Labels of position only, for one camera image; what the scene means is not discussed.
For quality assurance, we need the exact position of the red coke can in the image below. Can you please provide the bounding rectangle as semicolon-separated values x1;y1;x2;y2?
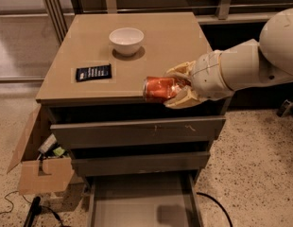
144;77;191;102

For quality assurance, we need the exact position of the black cable right floor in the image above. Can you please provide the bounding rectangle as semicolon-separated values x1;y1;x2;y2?
196;191;233;227

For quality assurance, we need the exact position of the white ceramic bowl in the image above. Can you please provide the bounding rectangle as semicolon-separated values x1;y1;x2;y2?
109;27;145;56

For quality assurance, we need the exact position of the top grey drawer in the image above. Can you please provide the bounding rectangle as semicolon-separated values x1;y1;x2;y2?
51;116;225;149

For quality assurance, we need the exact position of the metal window frame railing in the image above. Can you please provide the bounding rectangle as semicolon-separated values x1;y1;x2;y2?
43;0;293;41

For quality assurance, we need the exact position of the black device on floor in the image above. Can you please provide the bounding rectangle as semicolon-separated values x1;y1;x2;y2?
23;197;42;227

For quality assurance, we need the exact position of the middle grey drawer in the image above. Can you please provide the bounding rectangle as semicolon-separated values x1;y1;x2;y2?
72;151;210;177

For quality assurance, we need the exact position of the bottom grey open drawer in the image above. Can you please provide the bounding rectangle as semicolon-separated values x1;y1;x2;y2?
87;172;204;227

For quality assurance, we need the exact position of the thin black wire left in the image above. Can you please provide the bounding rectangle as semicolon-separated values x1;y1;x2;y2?
0;190;32;216

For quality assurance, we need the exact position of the tan drawer cabinet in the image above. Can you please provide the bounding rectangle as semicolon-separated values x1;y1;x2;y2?
35;11;235;187

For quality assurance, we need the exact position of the small grey floor object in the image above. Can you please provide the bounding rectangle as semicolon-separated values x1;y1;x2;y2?
276;99;293;117

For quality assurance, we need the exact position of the white packet in box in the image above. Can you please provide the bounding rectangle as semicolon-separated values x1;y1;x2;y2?
39;134;57;154

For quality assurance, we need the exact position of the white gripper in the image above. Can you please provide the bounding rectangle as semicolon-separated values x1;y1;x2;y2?
164;50;234;109

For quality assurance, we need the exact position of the brown cardboard box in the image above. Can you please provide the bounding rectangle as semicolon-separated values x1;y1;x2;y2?
7;106;75;195

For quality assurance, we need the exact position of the dark blue snack packet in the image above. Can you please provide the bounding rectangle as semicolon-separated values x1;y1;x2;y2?
76;64;112;82

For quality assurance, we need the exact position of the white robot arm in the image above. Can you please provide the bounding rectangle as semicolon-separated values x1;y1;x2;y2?
164;9;293;109

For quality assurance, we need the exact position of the green packet in box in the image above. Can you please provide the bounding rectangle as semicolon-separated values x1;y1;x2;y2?
53;147;65;157

